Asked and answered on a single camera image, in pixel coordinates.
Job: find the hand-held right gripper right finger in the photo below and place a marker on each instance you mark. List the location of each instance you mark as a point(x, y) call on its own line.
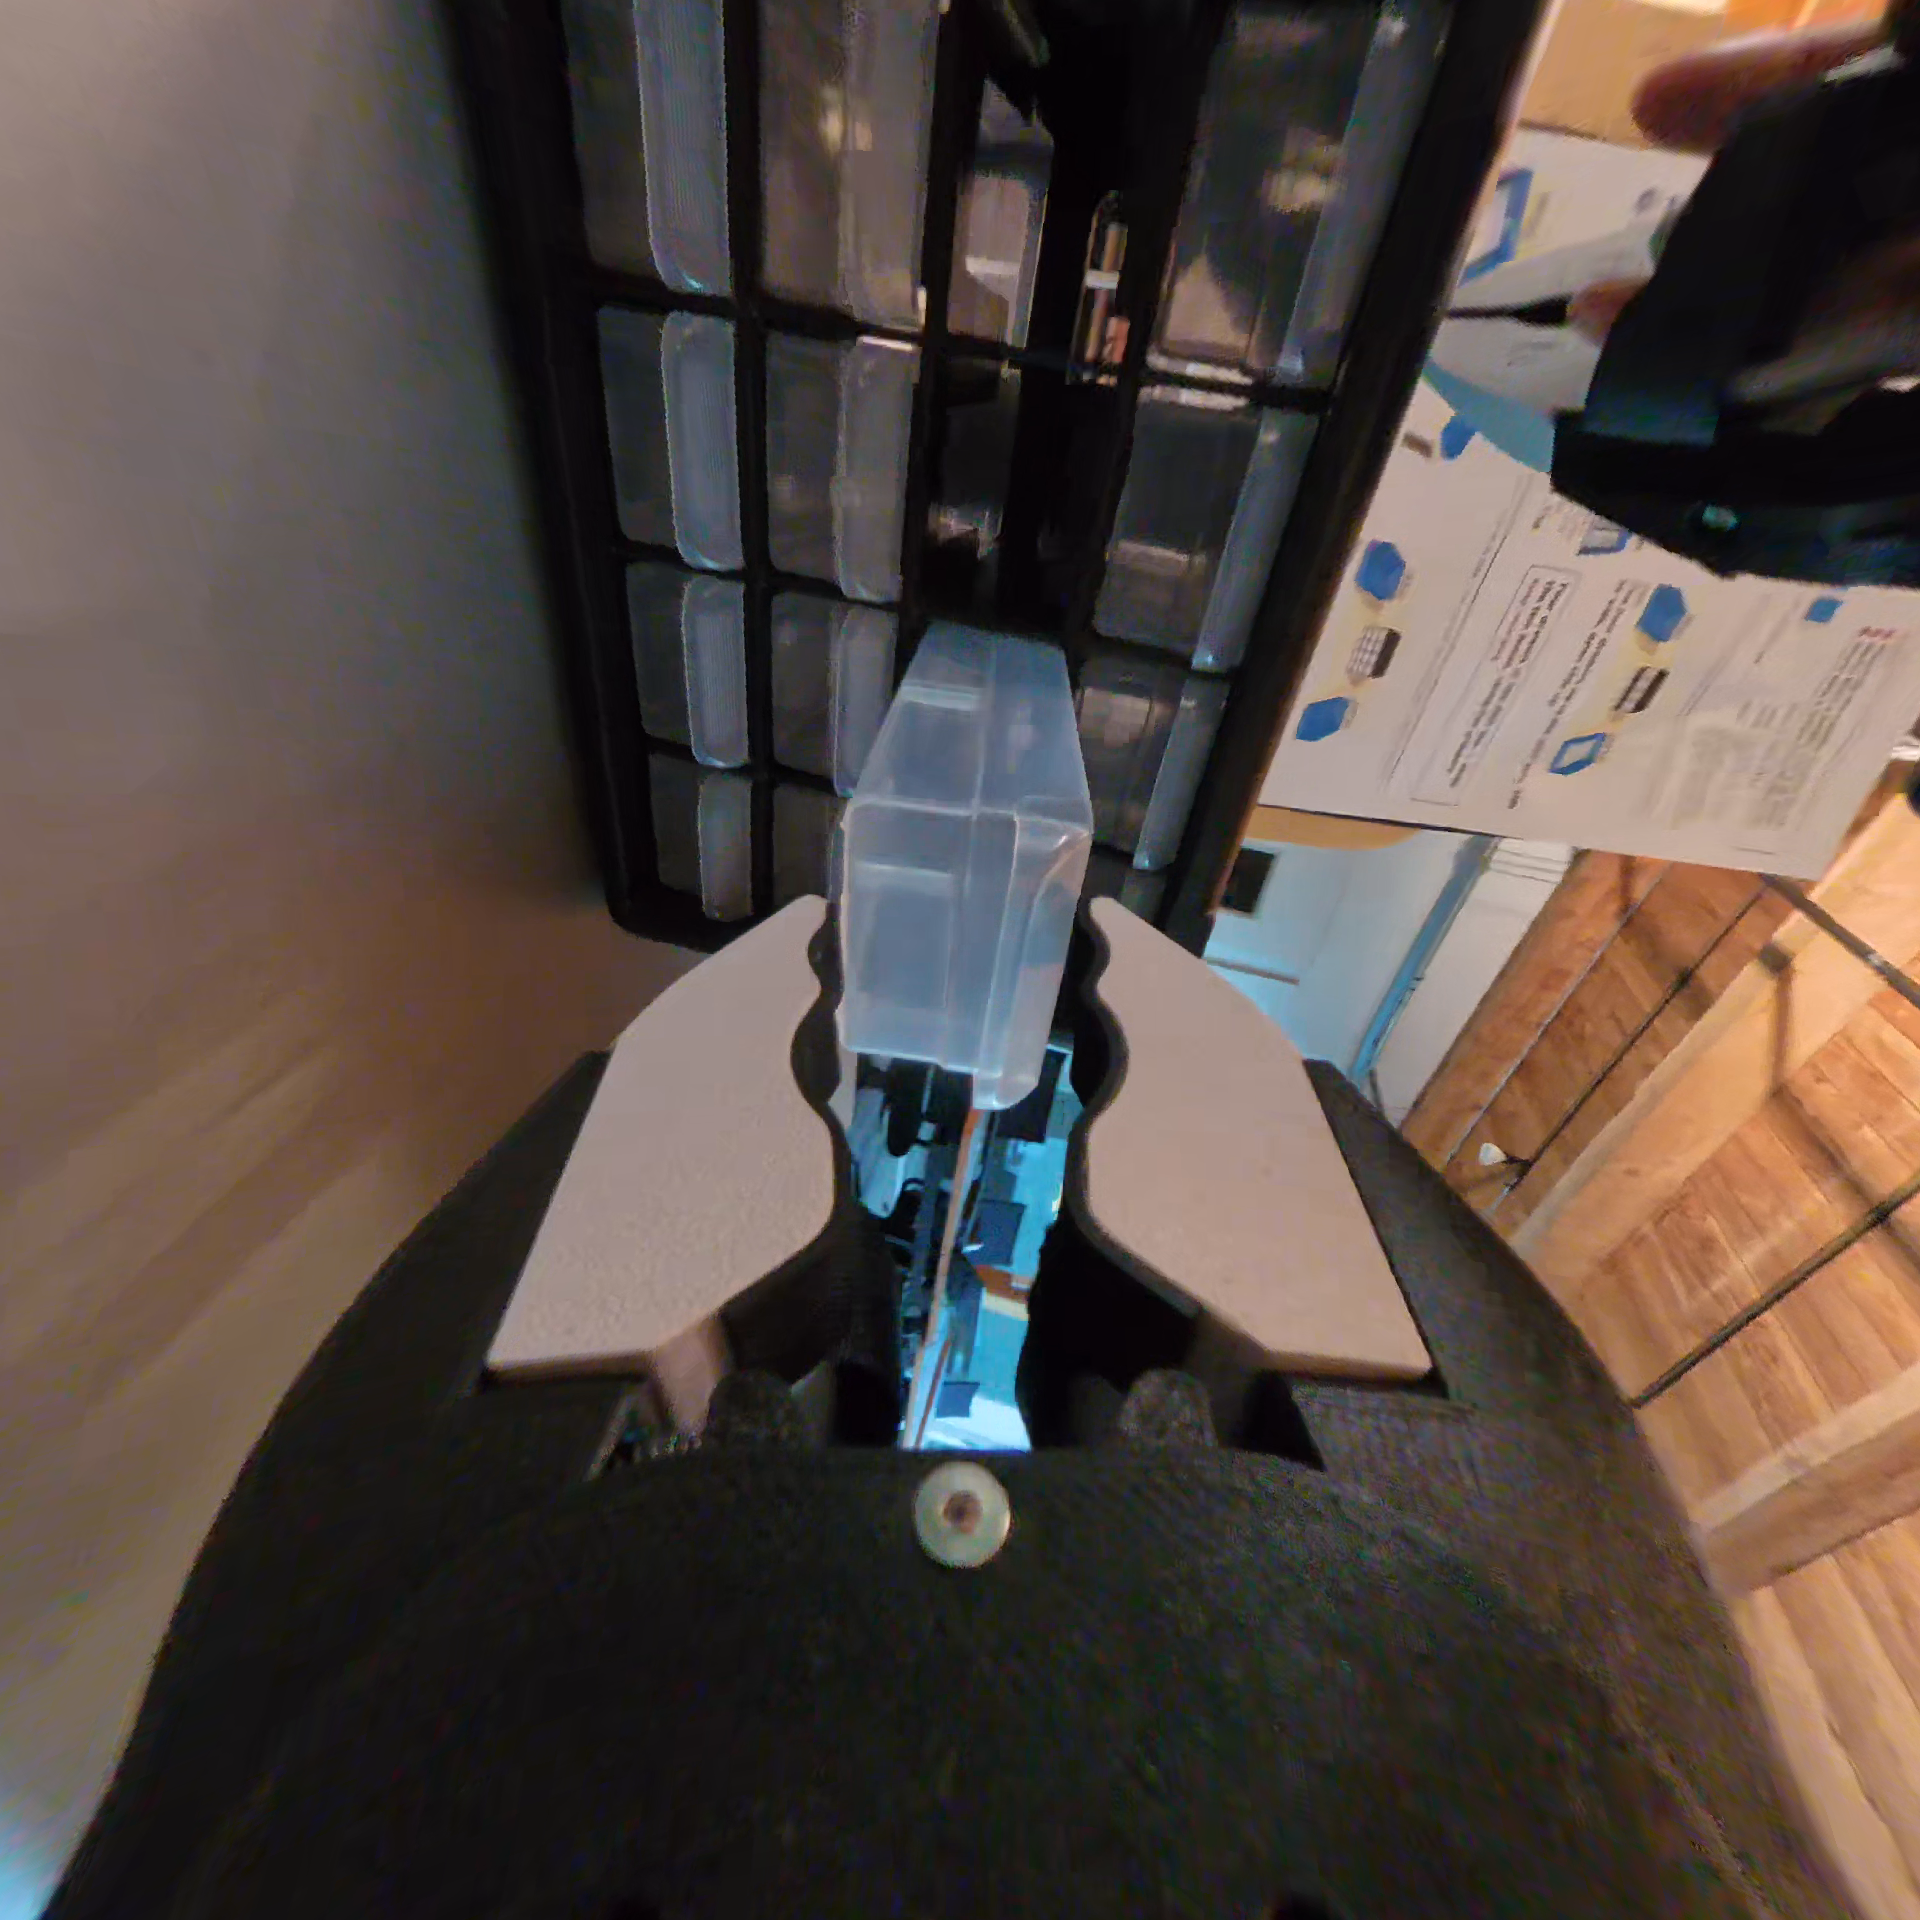
point(1245, 1200)

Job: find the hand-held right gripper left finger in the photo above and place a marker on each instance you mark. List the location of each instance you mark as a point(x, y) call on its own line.
point(676, 1186)

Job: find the clear plastic drawer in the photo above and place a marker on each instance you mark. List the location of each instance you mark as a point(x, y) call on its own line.
point(959, 884)

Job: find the black drawer cabinet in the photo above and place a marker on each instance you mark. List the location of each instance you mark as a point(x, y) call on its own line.
point(525, 449)

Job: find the person's left hand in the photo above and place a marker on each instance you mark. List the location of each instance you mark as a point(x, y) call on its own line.
point(1724, 91)

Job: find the illustrated instruction poster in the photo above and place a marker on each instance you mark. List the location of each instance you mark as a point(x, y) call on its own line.
point(1575, 707)

